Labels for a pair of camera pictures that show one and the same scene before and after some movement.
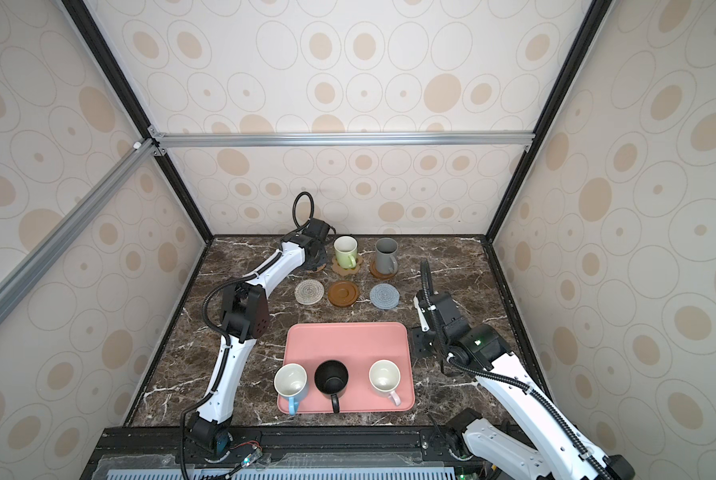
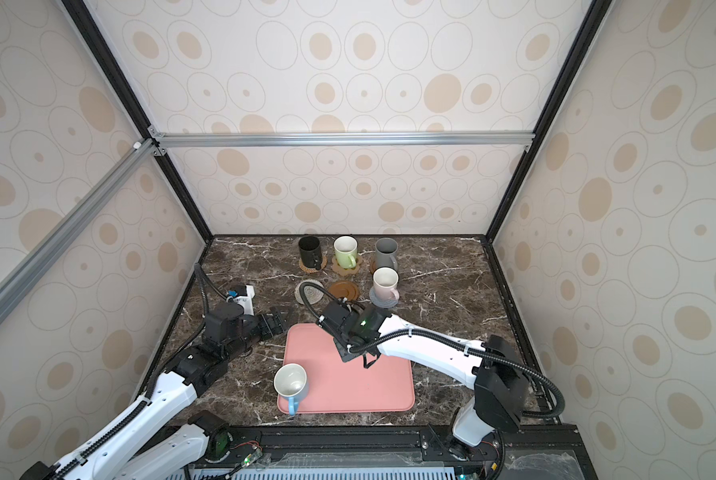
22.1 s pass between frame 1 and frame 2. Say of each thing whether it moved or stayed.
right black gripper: moved
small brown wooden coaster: stayed
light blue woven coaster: stayed
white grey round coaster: stayed
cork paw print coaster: stayed
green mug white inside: stayed
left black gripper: moved
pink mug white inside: moved
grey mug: stayed
